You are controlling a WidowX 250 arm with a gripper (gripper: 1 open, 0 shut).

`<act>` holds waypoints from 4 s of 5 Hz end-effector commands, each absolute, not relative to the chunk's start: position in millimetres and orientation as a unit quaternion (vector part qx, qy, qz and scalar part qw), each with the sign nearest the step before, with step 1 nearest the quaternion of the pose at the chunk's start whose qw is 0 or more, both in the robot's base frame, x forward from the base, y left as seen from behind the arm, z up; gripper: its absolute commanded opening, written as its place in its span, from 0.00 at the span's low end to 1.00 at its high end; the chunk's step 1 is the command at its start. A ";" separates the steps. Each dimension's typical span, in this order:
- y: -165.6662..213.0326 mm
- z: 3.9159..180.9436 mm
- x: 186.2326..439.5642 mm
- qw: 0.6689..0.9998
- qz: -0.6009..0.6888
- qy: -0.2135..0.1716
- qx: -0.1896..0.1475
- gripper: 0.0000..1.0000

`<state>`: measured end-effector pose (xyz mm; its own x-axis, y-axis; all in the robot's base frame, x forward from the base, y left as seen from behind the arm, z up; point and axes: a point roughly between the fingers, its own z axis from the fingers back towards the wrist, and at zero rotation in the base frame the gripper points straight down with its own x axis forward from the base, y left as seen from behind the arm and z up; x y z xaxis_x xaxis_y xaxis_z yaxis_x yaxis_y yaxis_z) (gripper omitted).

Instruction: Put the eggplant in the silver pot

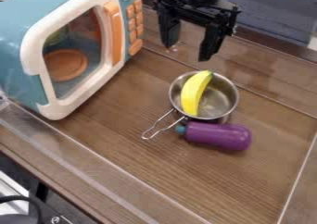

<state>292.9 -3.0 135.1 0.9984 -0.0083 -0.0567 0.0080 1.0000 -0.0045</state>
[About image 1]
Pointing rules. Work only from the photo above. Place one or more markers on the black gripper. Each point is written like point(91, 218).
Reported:
point(215, 15)

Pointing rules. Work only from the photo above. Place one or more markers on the silver pot with wire handle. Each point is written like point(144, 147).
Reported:
point(219, 101)

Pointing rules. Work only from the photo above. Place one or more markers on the purple toy eggplant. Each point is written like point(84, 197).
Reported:
point(227, 136)

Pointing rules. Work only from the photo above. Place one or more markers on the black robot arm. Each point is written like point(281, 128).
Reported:
point(215, 15)

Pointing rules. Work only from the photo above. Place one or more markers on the yellow toy banana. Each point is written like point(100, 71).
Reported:
point(192, 90)

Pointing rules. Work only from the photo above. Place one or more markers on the blue toy microwave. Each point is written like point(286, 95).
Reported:
point(103, 28)

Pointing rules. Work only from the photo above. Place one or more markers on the orange microwave turntable plate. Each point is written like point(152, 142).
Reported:
point(65, 64)

